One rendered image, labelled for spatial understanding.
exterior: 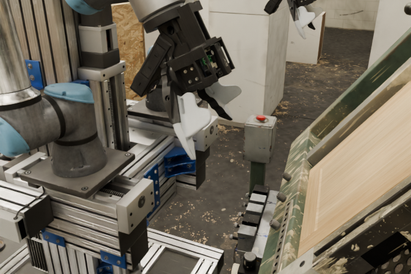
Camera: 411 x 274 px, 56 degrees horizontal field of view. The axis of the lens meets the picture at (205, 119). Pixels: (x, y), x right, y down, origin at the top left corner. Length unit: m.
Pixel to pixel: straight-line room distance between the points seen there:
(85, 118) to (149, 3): 0.55
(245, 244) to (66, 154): 0.63
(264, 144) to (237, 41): 1.99
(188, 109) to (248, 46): 2.96
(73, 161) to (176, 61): 0.59
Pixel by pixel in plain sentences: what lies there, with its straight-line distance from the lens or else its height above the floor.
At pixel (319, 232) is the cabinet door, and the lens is 1.02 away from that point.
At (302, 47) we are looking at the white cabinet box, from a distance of 6.12.
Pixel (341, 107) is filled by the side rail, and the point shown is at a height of 1.02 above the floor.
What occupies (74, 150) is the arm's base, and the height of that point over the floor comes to 1.11.
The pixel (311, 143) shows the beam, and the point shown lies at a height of 0.90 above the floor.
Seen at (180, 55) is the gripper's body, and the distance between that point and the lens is 0.55.
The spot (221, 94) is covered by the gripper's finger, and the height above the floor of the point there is 1.37.
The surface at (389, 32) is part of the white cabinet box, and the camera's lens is 4.80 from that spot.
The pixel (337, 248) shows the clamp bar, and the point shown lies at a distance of 0.79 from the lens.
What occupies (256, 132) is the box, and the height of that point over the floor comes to 0.90.
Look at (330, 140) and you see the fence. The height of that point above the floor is 0.99.
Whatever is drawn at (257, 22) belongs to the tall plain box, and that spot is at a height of 1.02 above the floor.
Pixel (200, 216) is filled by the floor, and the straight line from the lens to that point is 2.59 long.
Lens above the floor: 1.59
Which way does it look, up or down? 24 degrees down
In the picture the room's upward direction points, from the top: straight up
